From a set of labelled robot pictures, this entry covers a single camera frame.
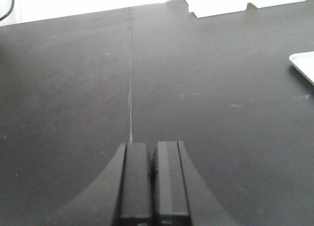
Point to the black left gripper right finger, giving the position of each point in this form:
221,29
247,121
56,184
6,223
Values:
181,197

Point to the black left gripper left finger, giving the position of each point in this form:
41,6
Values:
119,196

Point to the silver metal tray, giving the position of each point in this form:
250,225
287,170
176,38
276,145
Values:
304,63

